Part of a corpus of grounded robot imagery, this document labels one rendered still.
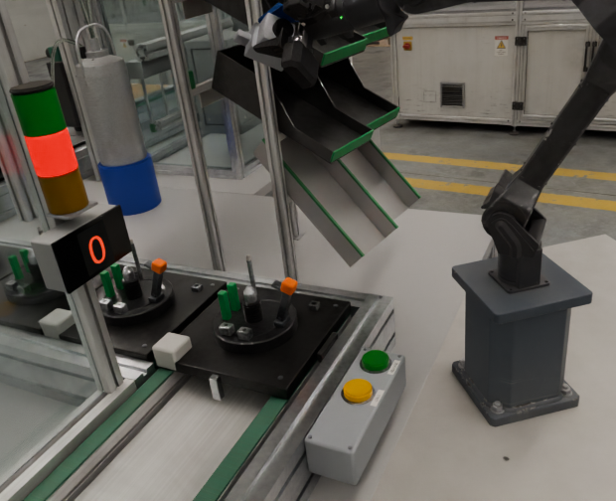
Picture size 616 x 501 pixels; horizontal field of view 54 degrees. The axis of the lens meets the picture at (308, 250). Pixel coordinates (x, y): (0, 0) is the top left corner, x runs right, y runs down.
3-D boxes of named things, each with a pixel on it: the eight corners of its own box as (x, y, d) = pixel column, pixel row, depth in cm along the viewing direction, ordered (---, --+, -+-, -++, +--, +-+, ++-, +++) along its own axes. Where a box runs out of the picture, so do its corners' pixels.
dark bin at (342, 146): (370, 141, 113) (383, 105, 108) (330, 164, 104) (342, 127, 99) (256, 72, 122) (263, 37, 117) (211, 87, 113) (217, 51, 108)
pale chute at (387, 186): (408, 208, 133) (421, 196, 130) (378, 233, 124) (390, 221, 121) (325, 111, 135) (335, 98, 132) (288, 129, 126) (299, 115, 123)
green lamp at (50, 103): (76, 125, 75) (64, 84, 72) (44, 138, 71) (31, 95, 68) (47, 124, 77) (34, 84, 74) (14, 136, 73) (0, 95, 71)
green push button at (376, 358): (392, 362, 92) (392, 351, 91) (384, 379, 89) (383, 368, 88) (368, 357, 94) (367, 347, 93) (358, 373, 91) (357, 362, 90)
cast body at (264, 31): (285, 48, 95) (306, 23, 89) (281, 72, 93) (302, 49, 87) (235, 26, 91) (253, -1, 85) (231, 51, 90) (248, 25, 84)
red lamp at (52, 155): (86, 164, 77) (76, 126, 75) (57, 178, 73) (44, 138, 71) (58, 162, 79) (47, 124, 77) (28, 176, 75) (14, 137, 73)
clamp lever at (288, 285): (289, 317, 98) (298, 280, 94) (283, 324, 96) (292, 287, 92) (270, 307, 99) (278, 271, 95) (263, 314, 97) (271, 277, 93)
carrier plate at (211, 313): (352, 311, 106) (351, 300, 105) (287, 400, 87) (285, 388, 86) (234, 291, 117) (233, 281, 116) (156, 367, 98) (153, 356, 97)
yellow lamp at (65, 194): (97, 201, 79) (86, 165, 77) (69, 217, 75) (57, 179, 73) (70, 198, 81) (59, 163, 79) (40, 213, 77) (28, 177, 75)
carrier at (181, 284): (229, 290, 117) (217, 232, 111) (148, 365, 98) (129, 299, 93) (132, 273, 128) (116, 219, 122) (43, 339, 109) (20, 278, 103)
